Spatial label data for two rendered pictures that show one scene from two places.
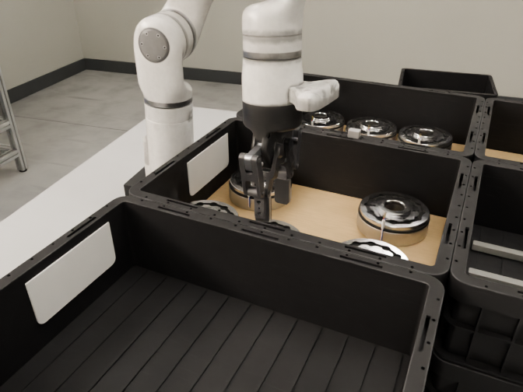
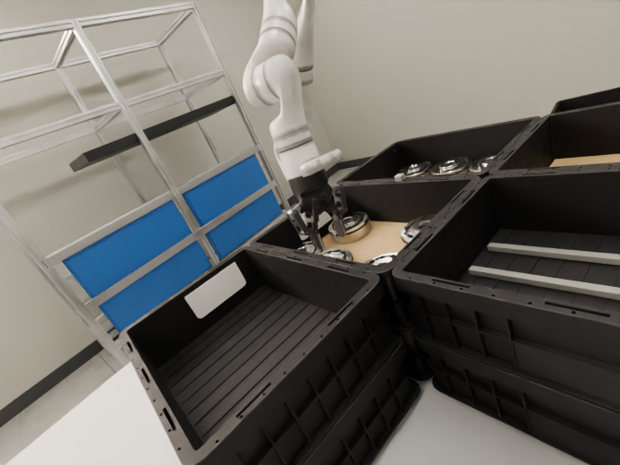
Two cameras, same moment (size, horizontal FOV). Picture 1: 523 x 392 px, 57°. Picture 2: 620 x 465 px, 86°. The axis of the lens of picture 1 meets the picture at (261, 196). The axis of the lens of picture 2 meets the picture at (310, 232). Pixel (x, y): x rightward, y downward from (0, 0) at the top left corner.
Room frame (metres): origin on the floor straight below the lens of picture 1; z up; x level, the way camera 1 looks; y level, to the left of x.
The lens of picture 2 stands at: (0.02, -0.33, 1.18)
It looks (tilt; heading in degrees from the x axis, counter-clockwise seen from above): 22 degrees down; 33
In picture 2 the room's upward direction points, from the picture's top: 24 degrees counter-clockwise
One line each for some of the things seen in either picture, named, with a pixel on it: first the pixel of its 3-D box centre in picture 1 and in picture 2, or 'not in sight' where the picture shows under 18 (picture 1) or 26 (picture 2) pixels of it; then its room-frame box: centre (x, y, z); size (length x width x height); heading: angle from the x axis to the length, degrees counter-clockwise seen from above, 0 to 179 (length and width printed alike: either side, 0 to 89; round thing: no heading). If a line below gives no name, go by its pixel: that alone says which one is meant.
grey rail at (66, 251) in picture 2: not in sight; (172, 193); (1.60, 1.59, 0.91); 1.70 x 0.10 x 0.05; 163
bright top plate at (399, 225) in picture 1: (394, 210); (426, 228); (0.61, -0.20, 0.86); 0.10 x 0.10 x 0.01
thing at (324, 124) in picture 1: (320, 118); (413, 169); (0.98, -0.13, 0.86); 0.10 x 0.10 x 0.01
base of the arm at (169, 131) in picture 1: (170, 140); not in sight; (0.90, 0.18, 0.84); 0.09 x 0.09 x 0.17; 67
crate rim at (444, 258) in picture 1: (308, 181); (352, 219); (0.59, -0.07, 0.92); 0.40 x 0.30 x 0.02; 65
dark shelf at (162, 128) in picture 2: not in sight; (160, 129); (1.90, 1.71, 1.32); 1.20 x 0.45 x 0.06; 163
